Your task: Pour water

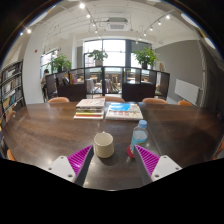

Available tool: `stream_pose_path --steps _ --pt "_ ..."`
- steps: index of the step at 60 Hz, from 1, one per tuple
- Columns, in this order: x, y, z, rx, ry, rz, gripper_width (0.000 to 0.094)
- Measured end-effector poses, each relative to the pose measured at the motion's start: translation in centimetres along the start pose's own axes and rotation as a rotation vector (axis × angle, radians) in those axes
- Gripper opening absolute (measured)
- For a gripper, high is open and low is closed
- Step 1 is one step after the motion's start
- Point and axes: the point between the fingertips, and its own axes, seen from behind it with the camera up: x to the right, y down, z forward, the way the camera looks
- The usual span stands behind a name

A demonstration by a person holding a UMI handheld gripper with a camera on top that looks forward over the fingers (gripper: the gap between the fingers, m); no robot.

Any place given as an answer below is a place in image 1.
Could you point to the large blue-covered book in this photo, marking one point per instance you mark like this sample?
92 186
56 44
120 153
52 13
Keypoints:
124 111

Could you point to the row of orange chairs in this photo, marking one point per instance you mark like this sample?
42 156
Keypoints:
58 99

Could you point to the white-potted green plant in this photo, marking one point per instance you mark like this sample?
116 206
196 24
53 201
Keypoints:
97 55

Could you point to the flat round red coaster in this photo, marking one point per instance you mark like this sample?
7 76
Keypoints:
130 152

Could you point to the large dark-potted green plant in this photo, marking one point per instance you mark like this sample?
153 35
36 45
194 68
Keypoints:
146 57

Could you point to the tall wall bookshelf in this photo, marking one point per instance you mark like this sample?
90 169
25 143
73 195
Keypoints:
11 88

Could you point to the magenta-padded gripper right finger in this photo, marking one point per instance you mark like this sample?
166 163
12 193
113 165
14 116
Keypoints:
151 163

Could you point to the person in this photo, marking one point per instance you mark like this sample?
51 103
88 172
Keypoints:
45 81

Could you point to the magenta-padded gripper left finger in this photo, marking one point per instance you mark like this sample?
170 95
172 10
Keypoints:
78 161

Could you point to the ceiling air conditioner cassette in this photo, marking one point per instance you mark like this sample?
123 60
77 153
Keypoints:
116 24

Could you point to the dark open shelf unit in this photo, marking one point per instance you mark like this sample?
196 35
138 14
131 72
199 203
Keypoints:
133 91

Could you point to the white wall panel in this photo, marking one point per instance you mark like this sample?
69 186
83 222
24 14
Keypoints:
187 91

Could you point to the stack of books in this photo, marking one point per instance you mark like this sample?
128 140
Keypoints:
90 108

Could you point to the small bushy potted plant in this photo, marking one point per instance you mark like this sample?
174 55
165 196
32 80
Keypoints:
61 62

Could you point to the clear blue-capped water bottle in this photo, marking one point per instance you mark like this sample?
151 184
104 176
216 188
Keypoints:
138 136

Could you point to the cream ceramic mug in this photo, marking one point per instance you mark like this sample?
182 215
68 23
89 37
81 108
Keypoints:
104 145

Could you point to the ceiling track spotlights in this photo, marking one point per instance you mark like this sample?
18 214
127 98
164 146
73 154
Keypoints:
82 5

